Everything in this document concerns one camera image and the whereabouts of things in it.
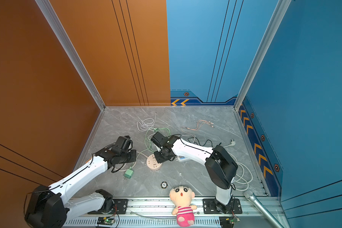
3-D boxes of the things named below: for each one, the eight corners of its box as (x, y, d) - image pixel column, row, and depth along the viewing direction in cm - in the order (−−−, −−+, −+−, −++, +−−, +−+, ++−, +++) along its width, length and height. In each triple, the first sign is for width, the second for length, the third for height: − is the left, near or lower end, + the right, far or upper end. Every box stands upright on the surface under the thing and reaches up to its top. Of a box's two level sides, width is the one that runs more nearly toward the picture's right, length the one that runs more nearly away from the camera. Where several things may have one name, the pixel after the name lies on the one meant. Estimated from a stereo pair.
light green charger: (124, 176, 86) (123, 174, 84) (130, 167, 89) (129, 165, 87) (129, 179, 85) (128, 177, 83) (135, 170, 88) (134, 168, 86)
